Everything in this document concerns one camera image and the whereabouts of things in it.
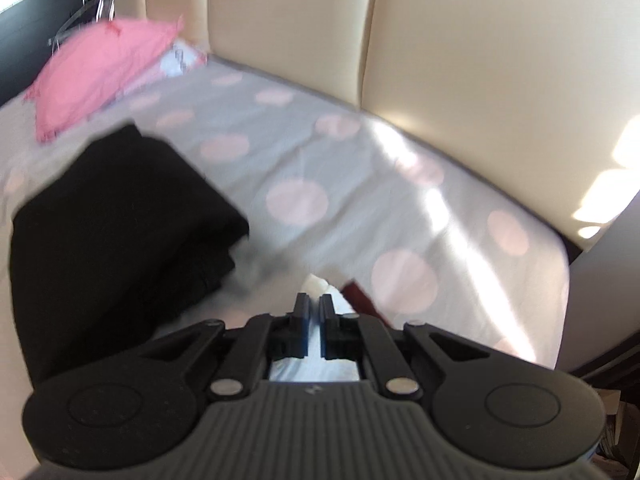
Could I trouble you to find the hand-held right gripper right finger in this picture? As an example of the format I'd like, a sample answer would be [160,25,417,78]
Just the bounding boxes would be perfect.
[319,294,493,403]

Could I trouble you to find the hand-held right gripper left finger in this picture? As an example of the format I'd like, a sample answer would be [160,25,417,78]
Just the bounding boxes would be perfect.
[135,292,311,403]

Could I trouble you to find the black folded clothes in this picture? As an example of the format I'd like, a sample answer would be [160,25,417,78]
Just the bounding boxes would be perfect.
[9,124,251,386]

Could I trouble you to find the dark red cloth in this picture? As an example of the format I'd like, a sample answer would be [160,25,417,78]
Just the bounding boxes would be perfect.
[340,280,393,328]

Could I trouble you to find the beige padded headboard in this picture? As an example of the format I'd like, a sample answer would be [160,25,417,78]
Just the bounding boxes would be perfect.
[110,0,640,256]

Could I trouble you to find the white printed pillow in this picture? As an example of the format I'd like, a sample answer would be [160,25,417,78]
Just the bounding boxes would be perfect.
[122,40,208,96]

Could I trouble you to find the pink pillow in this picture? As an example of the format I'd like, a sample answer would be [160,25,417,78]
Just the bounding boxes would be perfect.
[25,16,183,143]

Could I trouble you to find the dark sliding door wardrobe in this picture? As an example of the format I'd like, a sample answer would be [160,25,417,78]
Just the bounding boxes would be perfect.
[0,0,116,106]

